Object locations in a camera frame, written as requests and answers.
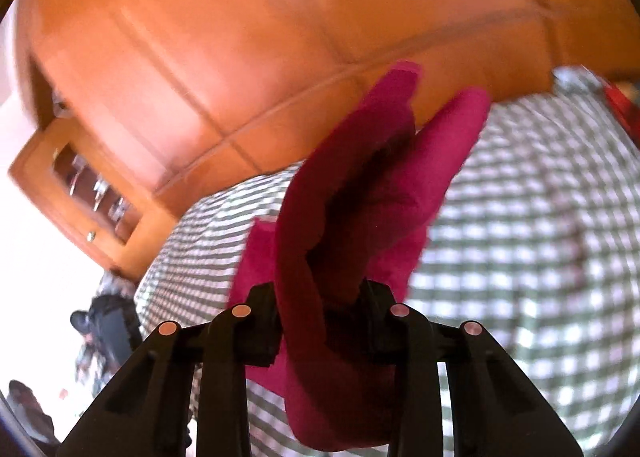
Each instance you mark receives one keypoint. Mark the dark bag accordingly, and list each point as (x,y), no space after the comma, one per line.
(112,327)

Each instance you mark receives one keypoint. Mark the wooden cabinet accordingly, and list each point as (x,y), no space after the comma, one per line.
(150,217)

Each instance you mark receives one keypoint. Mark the red object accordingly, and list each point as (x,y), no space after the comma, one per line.
(622,107)

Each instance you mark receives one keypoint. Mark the wooden panelled headboard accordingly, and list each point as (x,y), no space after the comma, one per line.
(300,37)

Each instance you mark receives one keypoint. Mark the dark round object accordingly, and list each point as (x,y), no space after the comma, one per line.
(25,407)

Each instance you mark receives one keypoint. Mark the dark red small cloth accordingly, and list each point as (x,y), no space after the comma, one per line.
(380,177)

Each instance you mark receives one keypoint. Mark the green white checked bed sheet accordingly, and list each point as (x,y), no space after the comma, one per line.
(525,237)

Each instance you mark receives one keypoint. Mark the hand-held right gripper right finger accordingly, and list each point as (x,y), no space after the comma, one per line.
(380,327)

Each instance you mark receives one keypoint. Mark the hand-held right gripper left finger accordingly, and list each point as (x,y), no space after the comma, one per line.
(260,322)

